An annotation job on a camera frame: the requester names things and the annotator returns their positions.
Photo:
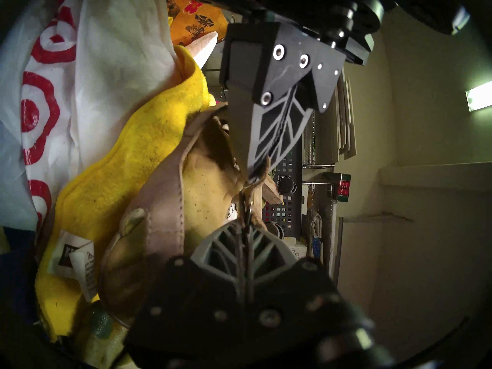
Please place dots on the gray right gripper right finger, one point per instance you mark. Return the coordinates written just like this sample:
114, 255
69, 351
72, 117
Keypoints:
307, 295

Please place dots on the gray right gripper left finger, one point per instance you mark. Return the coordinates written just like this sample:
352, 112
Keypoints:
184, 295

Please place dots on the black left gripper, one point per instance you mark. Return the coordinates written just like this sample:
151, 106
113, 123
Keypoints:
307, 7

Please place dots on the white flat boards stack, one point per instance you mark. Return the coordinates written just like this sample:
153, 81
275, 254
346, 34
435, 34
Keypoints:
348, 118

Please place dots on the black perforated plastic basket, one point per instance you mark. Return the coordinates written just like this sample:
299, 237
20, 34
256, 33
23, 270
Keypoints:
288, 214

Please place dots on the white crumpled bag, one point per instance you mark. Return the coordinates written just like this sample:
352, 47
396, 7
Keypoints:
201, 47

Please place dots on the orange floral tote bag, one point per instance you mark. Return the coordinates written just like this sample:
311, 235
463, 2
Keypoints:
196, 18

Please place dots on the wooden cross caster dolly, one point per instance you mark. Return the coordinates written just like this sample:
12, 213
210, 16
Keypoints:
273, 191

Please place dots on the red snowman box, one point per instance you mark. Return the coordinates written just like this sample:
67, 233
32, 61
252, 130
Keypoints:
342, 186

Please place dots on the white bag red circles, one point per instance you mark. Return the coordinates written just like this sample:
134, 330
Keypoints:
107, 64

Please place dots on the bright rectangular light fixture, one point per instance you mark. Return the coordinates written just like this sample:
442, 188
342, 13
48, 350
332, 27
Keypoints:
478, 96

